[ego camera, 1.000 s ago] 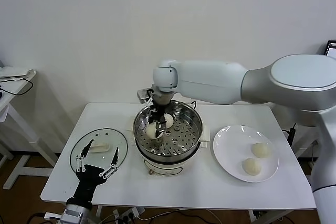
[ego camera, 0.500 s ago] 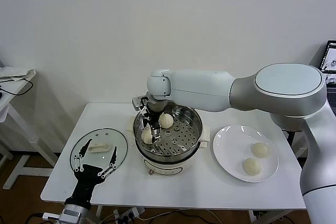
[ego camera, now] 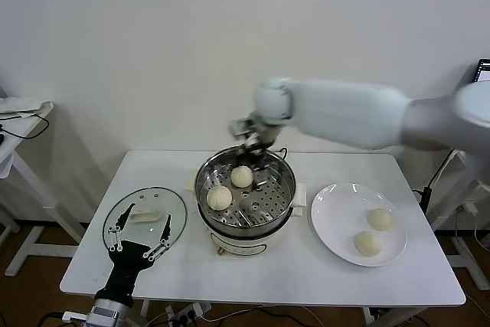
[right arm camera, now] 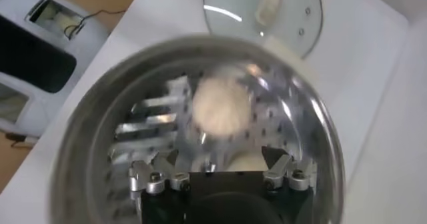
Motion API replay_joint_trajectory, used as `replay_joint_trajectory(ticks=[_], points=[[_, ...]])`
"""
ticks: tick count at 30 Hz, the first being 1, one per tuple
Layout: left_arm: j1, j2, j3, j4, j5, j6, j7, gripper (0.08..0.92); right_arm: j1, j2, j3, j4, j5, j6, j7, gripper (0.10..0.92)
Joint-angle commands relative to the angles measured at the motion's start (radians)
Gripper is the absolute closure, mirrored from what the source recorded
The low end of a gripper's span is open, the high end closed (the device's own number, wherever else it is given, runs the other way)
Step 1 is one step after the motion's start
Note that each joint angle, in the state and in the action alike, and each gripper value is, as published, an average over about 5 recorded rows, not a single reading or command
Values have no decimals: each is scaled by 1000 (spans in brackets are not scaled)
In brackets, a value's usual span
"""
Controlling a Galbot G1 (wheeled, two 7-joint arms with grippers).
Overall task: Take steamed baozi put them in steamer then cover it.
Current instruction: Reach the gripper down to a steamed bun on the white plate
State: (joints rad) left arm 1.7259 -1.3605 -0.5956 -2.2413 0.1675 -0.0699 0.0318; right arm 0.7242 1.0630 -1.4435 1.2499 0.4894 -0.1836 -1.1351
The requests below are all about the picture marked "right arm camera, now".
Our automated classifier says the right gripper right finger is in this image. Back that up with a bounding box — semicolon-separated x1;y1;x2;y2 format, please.
261;145;318;192

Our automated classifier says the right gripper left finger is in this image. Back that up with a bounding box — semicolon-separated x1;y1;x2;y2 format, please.
128;148;191;195

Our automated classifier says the white steamed baozi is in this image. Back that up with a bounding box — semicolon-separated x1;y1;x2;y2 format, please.
191;75;253;138
226;151;270;172

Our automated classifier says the perforated steel steamer basket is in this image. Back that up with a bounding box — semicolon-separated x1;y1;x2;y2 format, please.
49;35;346;224

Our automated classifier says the white electric cooking pot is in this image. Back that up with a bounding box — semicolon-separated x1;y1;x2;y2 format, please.
263;35;323;86

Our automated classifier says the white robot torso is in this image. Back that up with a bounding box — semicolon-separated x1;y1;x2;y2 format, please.
0;0;111;139

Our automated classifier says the thin black cable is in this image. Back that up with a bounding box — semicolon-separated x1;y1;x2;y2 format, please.
65;9;126;39

